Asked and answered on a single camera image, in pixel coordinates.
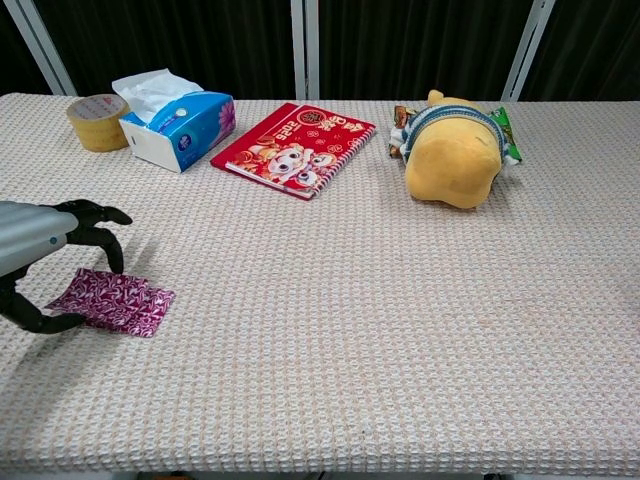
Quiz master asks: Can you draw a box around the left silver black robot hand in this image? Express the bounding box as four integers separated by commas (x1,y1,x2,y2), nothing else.
0,198,134,336

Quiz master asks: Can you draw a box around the yellow packing tape roll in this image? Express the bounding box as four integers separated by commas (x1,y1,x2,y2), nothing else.
66,93,132,153

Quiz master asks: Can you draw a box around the white tissue paper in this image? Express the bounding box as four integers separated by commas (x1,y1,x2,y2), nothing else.
111,68,205,124

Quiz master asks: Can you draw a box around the blue white tissue box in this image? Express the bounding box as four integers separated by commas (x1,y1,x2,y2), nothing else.
118,91,237,174

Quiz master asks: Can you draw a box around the black curtain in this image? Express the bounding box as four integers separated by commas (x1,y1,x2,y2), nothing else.
0,0,640,103

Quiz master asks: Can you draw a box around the red spiral calendar notebook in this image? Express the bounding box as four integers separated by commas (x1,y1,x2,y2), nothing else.
210,102,377,202

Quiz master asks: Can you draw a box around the beige waffle-weave tablecloth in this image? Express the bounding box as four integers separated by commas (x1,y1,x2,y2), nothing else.
0,92,640,477

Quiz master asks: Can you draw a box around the brown snack packet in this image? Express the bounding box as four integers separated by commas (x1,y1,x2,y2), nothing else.
388,104,419,160

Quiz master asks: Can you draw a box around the yellow plush toy striped sweater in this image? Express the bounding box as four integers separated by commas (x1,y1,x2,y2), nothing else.
390,89,511,210

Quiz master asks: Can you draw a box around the green snack packet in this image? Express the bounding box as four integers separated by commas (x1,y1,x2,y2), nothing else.
487,105,524,166

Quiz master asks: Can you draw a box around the white slanted frame post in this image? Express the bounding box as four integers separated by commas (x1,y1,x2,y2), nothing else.
501,0,557,103
2,0,79,97

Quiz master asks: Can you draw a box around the white upright frame post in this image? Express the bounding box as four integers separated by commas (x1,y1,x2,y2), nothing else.
290,0,308,100
304,0,321,100

